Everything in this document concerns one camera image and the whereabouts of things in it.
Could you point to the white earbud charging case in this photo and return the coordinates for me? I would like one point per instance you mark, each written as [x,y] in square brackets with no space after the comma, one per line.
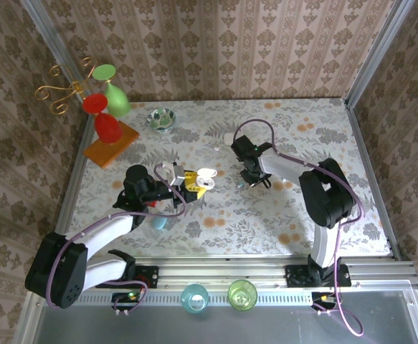
[205,175]

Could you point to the light blue earbud charging case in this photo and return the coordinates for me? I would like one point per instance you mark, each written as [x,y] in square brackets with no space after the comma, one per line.
[158,223]

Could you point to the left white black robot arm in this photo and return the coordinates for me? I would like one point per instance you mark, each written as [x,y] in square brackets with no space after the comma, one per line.
[61,268]

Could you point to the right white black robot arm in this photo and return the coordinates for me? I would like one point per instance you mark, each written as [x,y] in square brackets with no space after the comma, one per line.
[327,193]

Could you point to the red plastic wine glass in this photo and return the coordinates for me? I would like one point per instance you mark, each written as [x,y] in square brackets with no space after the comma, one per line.
[107,129]

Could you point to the floral patterned table cover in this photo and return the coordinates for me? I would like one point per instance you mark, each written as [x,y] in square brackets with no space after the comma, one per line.
[251,222]

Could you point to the small leaf pattern bowl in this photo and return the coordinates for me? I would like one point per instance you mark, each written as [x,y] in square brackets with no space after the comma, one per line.
[162,120]

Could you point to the green plastic wine glass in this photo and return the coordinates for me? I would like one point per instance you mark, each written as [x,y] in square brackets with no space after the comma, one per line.
[117,102]

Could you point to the teal glass cup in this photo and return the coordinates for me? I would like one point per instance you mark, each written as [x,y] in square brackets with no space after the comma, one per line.
[194,299]

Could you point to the green glass cup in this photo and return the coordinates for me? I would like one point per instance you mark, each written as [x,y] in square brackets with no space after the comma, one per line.
[242,295]

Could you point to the small black controller board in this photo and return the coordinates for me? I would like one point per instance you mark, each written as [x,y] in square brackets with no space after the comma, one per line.
[122,297]
[318,297]

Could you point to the grey metal sheet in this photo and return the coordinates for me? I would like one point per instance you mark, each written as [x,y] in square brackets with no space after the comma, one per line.
[266,326]

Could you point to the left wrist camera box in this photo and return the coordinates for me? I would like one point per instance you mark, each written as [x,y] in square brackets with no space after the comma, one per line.
[174,173]

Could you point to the aluminium table side rail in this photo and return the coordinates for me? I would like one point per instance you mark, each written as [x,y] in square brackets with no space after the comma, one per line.
[371,161]
[71,182]

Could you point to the aluminium mounting rail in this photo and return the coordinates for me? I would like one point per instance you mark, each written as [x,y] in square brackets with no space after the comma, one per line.
[223,277]

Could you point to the aluminium frame post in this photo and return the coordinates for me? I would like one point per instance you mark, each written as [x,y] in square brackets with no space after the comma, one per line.
[384,39]
[49,39]

